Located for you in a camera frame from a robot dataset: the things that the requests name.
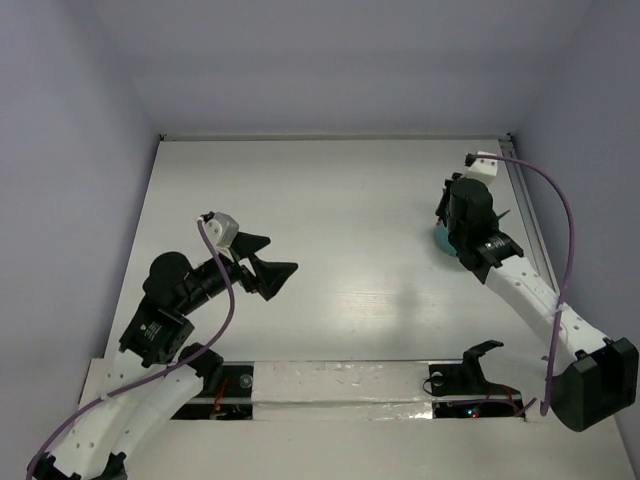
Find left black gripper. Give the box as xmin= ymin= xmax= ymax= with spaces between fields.
xmin=180 ymin=230 xmax=298 ymax=312

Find black handled scissors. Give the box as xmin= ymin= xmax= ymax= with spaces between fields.
xmin=497 ymin=209 xmax=511 ymax=220

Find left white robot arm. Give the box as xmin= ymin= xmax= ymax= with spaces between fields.
xmin=26 ymin=213 xmax=298 ymax=479

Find teal round organizer container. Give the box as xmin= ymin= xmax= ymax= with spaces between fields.
xmin=433 ymin=224 xmax=457 ymax=258

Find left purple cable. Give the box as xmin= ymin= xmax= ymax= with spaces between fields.
xmin=24 ymin=219 xmax=236 ymax=479

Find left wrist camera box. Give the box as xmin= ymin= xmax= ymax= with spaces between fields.
xmin=196 ymin=212 xmax=239 ymax=258

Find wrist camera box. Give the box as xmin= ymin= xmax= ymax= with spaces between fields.
xmin=196 ymin=212 xmax=239 ymax=258
xmin=462 ymin=151 xmax=498 ymax=185

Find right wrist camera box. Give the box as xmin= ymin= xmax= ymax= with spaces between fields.
xmin=462 ymin=151 xmax=498 ymax=185

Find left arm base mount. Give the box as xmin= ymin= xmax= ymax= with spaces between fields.
xmin=171 ymin=362 xmax=254 ymax=421

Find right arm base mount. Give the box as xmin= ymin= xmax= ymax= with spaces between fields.
xmin=422 ymin=340 xmax=526 ymax=419

